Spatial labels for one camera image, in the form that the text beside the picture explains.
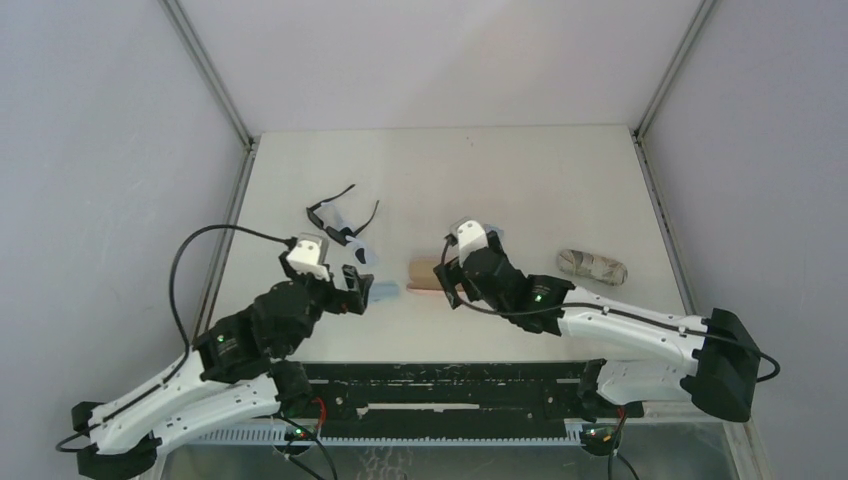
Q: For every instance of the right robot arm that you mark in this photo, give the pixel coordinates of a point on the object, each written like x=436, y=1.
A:
x=711, y=361

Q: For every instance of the white sunglasses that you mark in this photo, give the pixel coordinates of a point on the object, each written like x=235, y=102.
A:
x=358, y=248

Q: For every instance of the light blue cloth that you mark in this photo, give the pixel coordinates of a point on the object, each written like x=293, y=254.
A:
x=383, y=290
x=494, y=229

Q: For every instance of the pink glasses case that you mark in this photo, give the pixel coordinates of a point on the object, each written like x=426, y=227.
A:
x=421, y=276

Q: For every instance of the black sunglasses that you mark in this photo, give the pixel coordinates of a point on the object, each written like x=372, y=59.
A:
x=326, y=216

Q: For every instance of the patterned glasses case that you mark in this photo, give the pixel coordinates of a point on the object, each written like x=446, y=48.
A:
x=591, y=266

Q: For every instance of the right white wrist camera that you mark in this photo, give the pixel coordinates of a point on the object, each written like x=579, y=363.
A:
x=470, y=236

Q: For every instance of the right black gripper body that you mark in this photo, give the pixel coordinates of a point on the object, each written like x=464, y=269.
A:
x=452, y=276

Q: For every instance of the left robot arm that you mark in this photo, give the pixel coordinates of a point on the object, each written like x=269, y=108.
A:
x=238, y=370

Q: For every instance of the aluminium frame rail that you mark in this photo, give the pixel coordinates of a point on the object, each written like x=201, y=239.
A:
x=398, y=427

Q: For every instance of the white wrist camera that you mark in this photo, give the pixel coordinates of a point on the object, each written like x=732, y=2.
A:
x=470, y=236
x=308, y=255

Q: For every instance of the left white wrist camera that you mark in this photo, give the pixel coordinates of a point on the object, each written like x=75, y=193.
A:
x=308, y=255

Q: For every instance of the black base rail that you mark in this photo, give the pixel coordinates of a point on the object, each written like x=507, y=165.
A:
x=553, y=389

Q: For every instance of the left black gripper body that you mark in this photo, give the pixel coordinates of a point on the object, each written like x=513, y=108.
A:
x=354, y=289

